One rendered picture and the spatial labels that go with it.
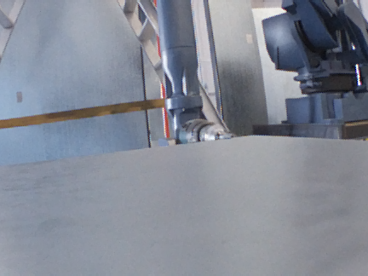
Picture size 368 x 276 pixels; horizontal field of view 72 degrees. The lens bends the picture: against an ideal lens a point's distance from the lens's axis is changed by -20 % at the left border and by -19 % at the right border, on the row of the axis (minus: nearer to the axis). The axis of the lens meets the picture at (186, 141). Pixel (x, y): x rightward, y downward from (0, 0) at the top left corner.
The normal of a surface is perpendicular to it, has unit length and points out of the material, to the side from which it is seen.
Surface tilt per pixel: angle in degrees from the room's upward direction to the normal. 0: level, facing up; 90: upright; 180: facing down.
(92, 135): 90
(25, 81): 90
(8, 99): 90
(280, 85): 90
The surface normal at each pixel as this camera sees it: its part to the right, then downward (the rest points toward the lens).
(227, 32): 0.22, 0.04
